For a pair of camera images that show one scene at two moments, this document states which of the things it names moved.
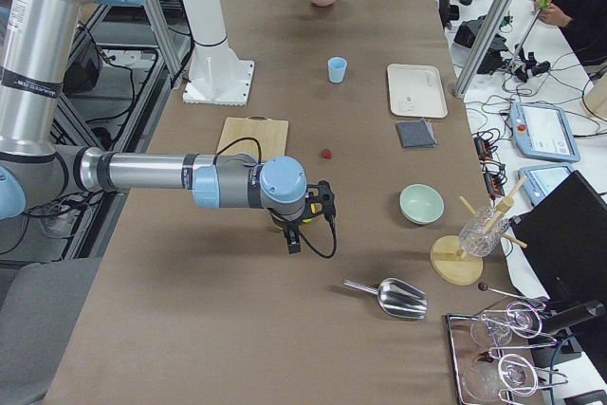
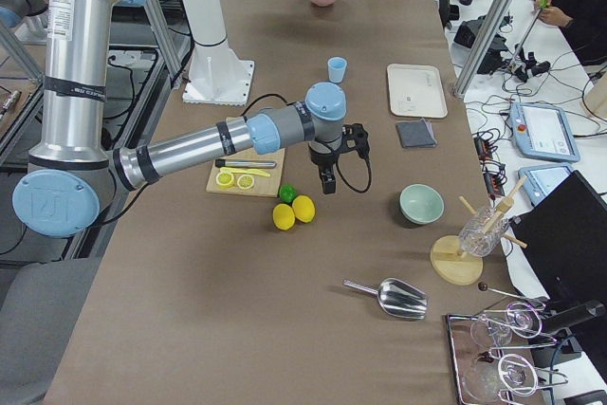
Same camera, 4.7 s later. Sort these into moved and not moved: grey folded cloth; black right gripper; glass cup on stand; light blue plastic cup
Moved: black right gripper
Not moved: glass cup on stand; grey folded cloth; light blue plastic cup
